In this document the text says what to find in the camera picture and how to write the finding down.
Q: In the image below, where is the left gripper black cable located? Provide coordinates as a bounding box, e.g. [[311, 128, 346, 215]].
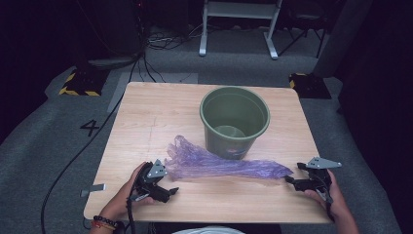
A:
[[126, 194, 138, 234]]

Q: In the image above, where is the purple plastic bag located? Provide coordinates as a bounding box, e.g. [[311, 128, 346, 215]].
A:
[[164, 135, 294, 181]]

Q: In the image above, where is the green plastic bucket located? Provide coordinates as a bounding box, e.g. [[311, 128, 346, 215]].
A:
[[199, 85, 271, 161]]

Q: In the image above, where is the person's left hand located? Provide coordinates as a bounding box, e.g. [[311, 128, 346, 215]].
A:
[[108, 161, 157, 219]]

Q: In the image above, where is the black folding chair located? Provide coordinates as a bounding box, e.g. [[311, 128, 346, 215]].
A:
[[277, 0, 329, 59]]

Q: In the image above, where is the grey column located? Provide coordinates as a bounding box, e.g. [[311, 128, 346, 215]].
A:
[[312, 0, 375, 79]]

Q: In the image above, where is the long black floor cable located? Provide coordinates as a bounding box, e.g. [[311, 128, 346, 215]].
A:
[[40, 53, 148, 234]]

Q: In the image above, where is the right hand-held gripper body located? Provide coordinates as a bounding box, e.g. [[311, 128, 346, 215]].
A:
[[303, 156, 343, 205]]

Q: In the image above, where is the black yellow striped base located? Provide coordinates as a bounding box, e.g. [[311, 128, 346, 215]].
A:
[[288, 72, 332, 100], [57, 69, 110, 98]]

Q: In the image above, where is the black bead bracelet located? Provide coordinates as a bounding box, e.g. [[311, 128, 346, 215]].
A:
[[93, 214, 119, 228]]

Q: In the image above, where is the white metal stand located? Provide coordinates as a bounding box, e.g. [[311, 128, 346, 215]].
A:
[[198, 0, 283, 61]]

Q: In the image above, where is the grey tape strip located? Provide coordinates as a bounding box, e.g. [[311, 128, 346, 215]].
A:
[[79, 182, 107, 199]]

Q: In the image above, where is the orange bracelet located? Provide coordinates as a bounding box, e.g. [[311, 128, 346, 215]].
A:
[[90, 220, 117, 232]]

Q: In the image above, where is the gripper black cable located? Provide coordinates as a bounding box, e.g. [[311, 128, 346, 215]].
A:
[[126, 194, 138, 234], [319, 187, 336, 222]]

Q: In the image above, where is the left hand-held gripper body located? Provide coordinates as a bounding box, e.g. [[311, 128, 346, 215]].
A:
[[131, 159, 169, 201]]

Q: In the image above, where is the bundle of floor cables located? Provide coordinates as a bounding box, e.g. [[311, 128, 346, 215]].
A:
[[146, 28, 203, 51]]

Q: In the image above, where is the dark equipment stand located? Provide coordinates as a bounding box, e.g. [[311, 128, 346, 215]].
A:
[[75, 0, 151, 71]]

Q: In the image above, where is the person's right hand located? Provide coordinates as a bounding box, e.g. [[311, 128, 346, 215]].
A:
[[304, 169, 349, 219]]

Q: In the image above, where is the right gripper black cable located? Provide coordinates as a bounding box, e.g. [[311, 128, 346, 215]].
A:
[[319, 187, 336, 222]]

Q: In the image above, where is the person's white clothing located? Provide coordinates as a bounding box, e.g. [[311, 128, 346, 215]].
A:
[[170, 225, 246, 234]]

